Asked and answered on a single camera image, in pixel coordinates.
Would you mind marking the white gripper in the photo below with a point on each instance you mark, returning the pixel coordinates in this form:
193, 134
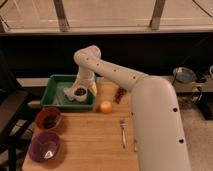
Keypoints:
86, 79

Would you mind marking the white cup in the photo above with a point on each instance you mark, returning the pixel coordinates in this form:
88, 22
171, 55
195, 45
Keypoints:
80, 94

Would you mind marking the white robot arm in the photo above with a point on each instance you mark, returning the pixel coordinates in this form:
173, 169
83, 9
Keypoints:
158, 128

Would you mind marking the green plastic tray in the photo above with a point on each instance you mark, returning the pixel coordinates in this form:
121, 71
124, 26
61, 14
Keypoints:
54, 94

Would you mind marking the orange fruit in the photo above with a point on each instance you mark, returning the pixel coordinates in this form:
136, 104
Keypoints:
106, 107

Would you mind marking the white crumpled cloth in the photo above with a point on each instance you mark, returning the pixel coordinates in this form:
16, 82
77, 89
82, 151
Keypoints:
68, 94

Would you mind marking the dark grape bunch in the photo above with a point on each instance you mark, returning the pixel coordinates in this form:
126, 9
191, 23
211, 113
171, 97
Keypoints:
119, 94

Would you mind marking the metal fork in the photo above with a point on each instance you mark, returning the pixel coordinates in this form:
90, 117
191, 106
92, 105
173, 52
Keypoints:
122, 126

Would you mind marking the orange bowl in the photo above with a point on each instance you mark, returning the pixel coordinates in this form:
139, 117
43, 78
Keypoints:
48, 118

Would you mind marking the purple bowl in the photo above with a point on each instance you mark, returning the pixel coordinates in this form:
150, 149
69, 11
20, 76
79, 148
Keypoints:
44, 146

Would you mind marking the black chair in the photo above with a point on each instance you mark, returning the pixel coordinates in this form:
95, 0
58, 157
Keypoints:
13, 99

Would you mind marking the metal bowl on shelf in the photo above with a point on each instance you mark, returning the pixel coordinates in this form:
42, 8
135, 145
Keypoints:
183, 75

